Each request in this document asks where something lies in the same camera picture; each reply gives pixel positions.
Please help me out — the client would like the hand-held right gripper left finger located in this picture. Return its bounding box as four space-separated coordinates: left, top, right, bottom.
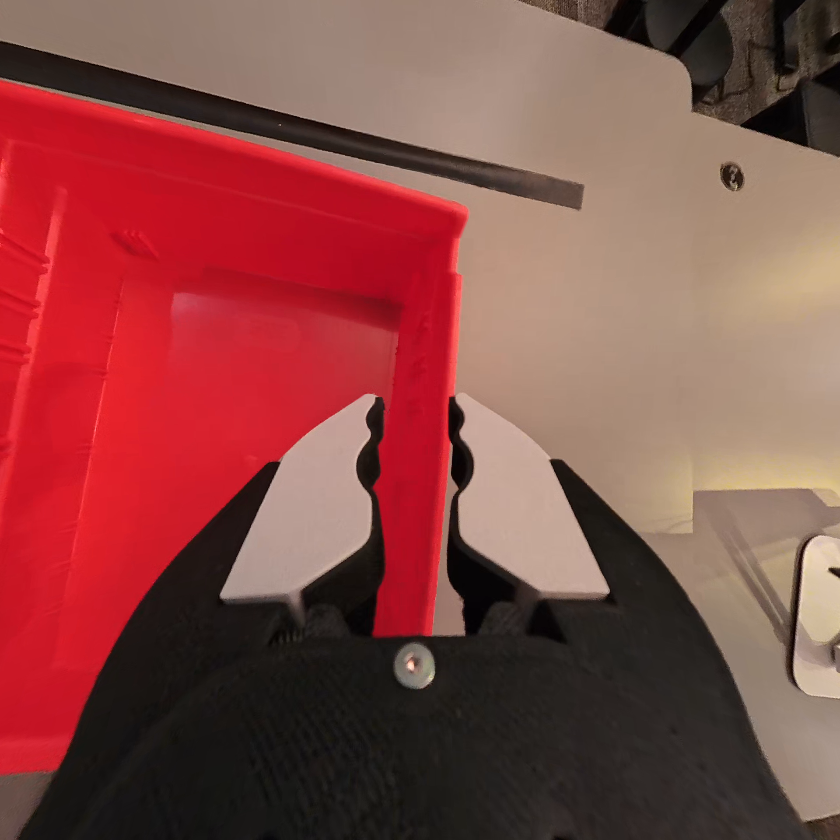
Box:
218 394 386 606

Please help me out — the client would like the black chair base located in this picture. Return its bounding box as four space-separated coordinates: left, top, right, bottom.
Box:
604 0 840 156

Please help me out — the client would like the red plastic bin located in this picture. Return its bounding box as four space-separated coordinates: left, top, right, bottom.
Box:
0 79 471 777

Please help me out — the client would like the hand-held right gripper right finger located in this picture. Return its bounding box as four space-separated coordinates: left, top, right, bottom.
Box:
447 392 610 602

